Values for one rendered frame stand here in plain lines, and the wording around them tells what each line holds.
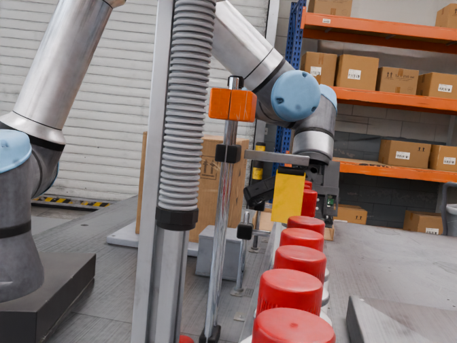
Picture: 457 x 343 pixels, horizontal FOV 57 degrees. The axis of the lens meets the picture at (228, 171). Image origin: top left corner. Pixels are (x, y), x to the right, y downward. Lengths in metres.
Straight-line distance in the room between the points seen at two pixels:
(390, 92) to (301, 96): 3.85
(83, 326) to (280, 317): 0.56
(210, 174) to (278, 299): 0.86
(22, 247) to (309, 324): 0.55
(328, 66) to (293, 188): 3.93
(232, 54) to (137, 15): 4.37
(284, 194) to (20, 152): 0.39
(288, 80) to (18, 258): 0.47
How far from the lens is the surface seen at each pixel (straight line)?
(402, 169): 4.45
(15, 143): 0.67
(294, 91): 0.65
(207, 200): 1.07
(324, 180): 0.77
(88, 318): 0.75
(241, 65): 0.66
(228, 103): 0.41
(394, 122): 5.30
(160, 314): 0.49
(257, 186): 0.76
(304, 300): 0.22
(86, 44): 0.79
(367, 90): 4.31
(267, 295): 0.22
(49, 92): 0.78
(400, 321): 0.76
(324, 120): 0.81
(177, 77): 0.33
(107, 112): 4.96
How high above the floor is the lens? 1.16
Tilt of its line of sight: 6 degrees down
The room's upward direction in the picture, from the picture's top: 6 degrees clockwise
